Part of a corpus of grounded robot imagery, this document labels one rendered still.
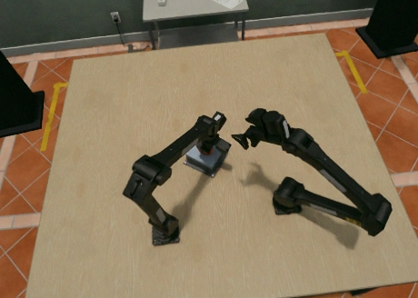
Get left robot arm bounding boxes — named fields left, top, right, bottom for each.
left=123, top=111, right=232, bottom=246

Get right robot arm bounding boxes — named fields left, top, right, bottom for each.
left=248, top=108, right=393, bottom=237

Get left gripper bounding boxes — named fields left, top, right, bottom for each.
left=196, top=139, right=211, bottom=154

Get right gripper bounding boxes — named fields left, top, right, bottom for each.
left=231, top=117, right=269, bottom=150

